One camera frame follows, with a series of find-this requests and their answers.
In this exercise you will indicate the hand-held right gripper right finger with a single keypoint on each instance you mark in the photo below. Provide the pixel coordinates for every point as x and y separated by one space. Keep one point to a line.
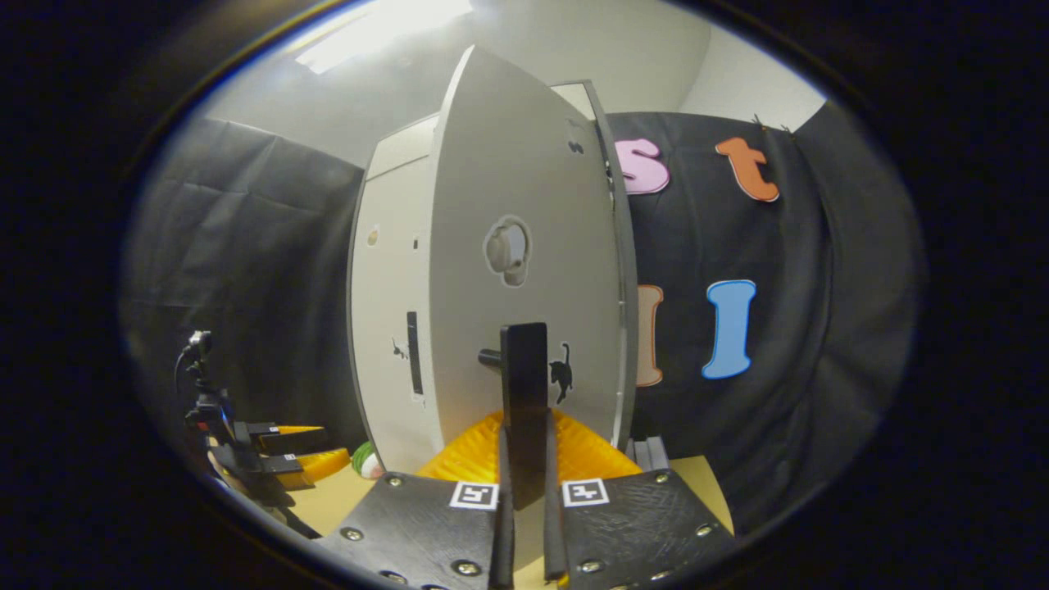
553 533

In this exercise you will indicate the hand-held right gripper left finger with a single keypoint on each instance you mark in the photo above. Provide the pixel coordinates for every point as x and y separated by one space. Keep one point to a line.
501 533

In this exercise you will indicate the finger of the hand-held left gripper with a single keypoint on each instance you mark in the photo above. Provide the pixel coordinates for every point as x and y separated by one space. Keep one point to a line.
324 467
295 442

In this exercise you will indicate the white shoe cabinet door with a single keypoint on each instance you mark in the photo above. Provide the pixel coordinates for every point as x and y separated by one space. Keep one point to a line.
381 328
492 164

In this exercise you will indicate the white double-door shoe cabinet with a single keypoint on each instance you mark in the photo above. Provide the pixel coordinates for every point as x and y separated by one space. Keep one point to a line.
629 270

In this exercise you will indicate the green white striped soft item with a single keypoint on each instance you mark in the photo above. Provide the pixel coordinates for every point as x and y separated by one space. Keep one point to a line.
366 463

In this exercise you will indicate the grey upright rails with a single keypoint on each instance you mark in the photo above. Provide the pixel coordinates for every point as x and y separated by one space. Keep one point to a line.
650 455

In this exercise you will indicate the black backdrop cloth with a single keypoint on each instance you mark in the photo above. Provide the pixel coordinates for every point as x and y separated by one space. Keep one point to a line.
803 328

